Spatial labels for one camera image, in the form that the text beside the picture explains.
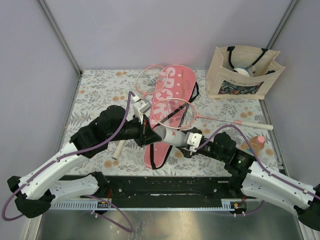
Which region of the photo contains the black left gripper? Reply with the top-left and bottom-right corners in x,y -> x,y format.
108,113 -> 163,148

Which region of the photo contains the white shuttlecock tube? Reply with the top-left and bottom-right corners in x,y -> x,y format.
153,125 -> 189,147

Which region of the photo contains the pink racket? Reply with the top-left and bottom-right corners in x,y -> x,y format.
151,98 -> 274,131
111,64 -> 169,161

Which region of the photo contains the pink racket bag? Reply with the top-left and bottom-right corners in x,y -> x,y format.
144,64 -> 199,170

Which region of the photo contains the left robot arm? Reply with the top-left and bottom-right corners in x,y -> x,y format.
7,103 -> 161,219

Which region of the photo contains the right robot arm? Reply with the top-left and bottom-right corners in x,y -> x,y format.
169,130 -> 320,231

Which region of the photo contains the floral table cloth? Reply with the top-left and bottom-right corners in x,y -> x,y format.
64,69 -> 279,177

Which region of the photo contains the beige canvas tote bag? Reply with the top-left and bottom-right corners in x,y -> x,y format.
205,45 -> 285,100

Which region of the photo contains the pink capped bottle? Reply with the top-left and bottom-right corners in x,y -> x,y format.
240,135 -> 265,155

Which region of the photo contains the water bottle in tote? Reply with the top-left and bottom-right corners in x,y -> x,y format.
233,64 -> 256,77

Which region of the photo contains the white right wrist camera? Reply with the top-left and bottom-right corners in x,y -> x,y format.
186,132 -> 203,149

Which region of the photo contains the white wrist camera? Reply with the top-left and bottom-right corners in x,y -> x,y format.
132,95 -> 152,124
186,132 -> 203,149

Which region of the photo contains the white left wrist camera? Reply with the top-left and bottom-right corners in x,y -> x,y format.
132,95 -> 152,124

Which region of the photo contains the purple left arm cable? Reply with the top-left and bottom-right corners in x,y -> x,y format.
1,91 -> 137,234

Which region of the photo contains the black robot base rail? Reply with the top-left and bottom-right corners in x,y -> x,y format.
92,172 -> 244,207

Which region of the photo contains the white slotted cable duct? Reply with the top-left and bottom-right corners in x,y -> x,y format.
50,198 -> 235,212

